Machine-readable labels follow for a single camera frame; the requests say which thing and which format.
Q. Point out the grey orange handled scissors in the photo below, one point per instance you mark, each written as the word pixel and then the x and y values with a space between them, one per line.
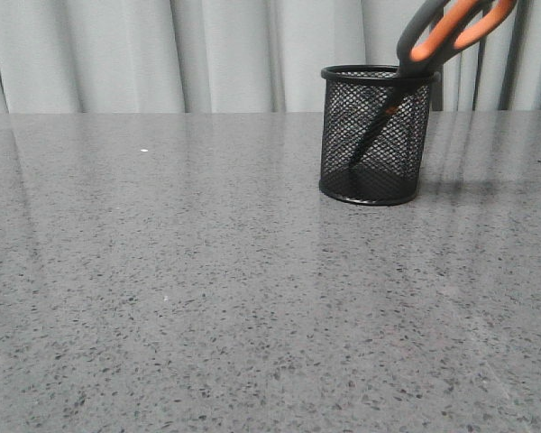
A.
pixel 453 33

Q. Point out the black mesh pen bucket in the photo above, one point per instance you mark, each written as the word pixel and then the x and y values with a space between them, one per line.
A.
pixel 374 133

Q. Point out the grey white curtain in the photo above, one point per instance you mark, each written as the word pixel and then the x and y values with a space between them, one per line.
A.
pixel 186 56

